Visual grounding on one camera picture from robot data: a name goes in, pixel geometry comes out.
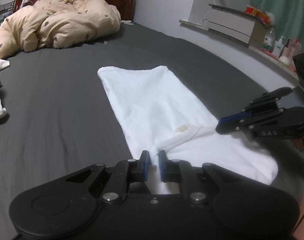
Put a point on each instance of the green curtain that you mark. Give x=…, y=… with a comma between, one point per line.
x=284, y=0

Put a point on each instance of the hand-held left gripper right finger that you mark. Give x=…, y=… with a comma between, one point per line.
x=162, y=167

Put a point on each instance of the red yellow printed box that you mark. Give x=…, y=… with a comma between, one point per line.
x=258, y=13

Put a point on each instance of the white pump dispenser bottle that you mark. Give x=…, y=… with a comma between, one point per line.
x=279, y=47

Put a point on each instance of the white power strip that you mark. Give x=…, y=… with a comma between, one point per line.
x=23, y=3

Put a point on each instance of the clear water bottle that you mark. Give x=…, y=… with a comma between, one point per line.
x=269, y=41

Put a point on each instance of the dark wooden headboard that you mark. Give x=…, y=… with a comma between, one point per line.
x=127, y=0

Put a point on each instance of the white t-shirt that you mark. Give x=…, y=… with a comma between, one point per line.
x=154, y=100

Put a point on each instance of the dark grey bed sheet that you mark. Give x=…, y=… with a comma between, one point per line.
x=54, y=105

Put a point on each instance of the white drawer box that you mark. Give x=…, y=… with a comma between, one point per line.
x=232, y=25

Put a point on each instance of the beige duvet with dark spots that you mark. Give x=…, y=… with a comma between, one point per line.
x=66, y=22

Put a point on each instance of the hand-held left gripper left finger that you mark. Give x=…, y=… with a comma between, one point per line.
x=147, y=166

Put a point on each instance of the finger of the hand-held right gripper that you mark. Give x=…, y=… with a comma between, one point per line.
x=232, y=118
x=229, y=128

